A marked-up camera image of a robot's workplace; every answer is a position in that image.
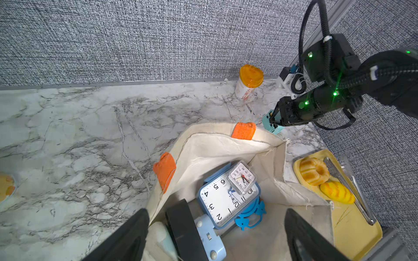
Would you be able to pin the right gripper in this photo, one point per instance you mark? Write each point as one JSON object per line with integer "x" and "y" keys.
{"x": 308, "y": 107}

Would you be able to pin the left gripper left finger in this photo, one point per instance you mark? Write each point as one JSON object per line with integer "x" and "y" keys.
{"x": 127, "y": 243}

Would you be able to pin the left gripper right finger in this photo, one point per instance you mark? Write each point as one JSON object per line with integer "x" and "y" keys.
{"x": 305, "y": 243}

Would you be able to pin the mint green cube clock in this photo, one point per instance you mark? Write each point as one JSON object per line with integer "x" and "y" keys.
{"x": 274, "y": 129}

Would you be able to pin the cream canvas bag orange handles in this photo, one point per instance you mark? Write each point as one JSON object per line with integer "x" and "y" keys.
{"x": 204, "y": 148}

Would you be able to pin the black rectangular clock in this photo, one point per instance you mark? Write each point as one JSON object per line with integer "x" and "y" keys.
{"x": 184, "y": 233}

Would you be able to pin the small clear alarm clock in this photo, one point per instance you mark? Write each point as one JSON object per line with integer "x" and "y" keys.
{"x": 241, "y": 177}

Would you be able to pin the light blue round alarm clock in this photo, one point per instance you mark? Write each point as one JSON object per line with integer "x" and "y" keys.
{"x": 212, "y": 243}

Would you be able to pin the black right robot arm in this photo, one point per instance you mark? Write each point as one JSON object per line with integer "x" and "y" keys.
{"x": 329, "y": 76}

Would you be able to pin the bright blue plastic clock stand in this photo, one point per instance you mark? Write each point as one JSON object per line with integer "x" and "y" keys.
{"x": 252, "y": 215}

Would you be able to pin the large blue rectangular alarm clock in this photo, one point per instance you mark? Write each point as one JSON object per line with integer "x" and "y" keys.
{"x": 220, "y": 201}

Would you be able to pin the yellow cutting board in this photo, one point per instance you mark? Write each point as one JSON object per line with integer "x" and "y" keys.
{"x": 353, "y": 236}

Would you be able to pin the orange lid drink cup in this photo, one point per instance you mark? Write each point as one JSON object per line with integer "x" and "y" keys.
{"x": 250, "y": 78}

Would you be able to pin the toy yellow bread loaf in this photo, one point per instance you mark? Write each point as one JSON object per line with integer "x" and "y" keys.
{"x": 337, "y": 192}

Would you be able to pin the toy bundt cake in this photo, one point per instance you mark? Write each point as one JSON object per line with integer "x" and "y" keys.
{"x": 314, "y": 171}

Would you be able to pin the metal tongs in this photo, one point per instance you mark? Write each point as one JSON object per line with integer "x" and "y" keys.
{"x": 348, "y": 179}

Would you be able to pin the yellow can white lid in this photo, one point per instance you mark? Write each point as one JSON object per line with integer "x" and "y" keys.
{"x": 7, "y": 186}

